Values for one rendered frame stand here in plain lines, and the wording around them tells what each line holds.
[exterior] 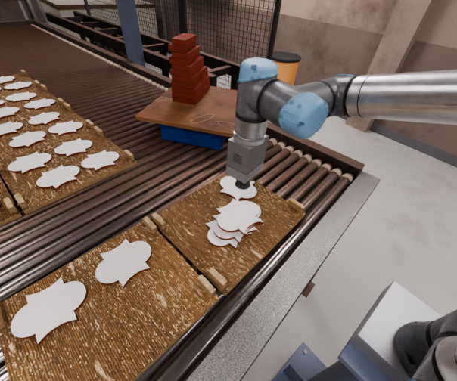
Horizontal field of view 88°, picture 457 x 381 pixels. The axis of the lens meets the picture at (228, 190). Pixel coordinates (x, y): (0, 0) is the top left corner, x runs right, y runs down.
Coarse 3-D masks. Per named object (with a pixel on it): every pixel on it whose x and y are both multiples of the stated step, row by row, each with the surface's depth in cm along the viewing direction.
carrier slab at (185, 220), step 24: (216, 192) 89; (264, 192) 90; (168, 216) 79; (192, 216) 79; (264, 216) 81; (288, 216) 82; (192, 240) 72; (264, 240) 74; (216, 264) 67; (240, 264) 68
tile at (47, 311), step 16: (48, 288) 58; (64, 288) 59; (80, 288) 59; (32, 304) 56; (48, 304) 56; (64, 304) 56; (80, 304) 56; (16, 320) 53; (32, 320) 53; (48, 320) 53; (64, 320) 54; (32, 336) 52
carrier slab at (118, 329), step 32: (96, 256) 67; (160, 256) 68; (32, 288) 59; (96, 288) 60; (128, 288) 61; (160, 288) 61; (192, 288) 62; (96, 320) 55; (128, 320) 55; (160, 320) 56; (192, 320) 56; (32, 352) 50; (64, 352) 50; (96, 352) 50; (128, 352) 51; (160, 352) 51
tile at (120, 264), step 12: (108, 252) 67; (120, 252) 67; (132, 252) 67; (144, 252) 67; (108, 264) 64; (120, 264) 64; (132, 264) 65; (144, 264) 65; (96, 276) 61; (108, 276) 62; (120, 276) 62; (132, 276) 62
